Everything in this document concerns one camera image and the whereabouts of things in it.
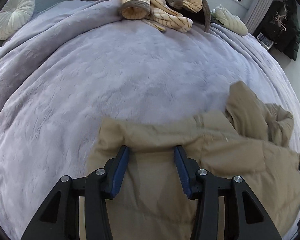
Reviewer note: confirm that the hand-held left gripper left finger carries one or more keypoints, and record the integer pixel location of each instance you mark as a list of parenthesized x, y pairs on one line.
[(117, 170)]

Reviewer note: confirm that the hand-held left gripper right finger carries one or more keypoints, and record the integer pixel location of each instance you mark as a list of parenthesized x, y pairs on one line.
[(183, 170)]

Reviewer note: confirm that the khaki puffer jacket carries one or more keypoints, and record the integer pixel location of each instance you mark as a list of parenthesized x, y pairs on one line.
[(240, 140)]

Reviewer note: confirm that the lavender fleece blanket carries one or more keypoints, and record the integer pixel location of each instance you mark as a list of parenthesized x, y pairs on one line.
[(115, 67)]

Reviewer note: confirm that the printed packet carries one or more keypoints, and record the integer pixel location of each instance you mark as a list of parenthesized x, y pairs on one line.
[(265, 41)]

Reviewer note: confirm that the dark green puffer coat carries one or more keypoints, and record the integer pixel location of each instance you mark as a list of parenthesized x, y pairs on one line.
[(293, 35)]

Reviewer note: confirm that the black hanging coat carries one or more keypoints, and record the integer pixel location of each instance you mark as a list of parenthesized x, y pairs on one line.
[(275, 30)]

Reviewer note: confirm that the cream quilted folded jacket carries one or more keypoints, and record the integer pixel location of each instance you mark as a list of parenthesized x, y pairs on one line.
[(231, 21)]

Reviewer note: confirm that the beige striped robe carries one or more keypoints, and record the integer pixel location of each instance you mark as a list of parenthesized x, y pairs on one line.
[(162, 15)]

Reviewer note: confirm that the grey pleated curtain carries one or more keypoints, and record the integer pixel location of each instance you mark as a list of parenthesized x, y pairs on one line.
[(261, 7)]

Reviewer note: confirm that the round white pleated pillow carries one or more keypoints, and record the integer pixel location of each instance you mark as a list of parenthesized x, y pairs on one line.
[(12, 15)]

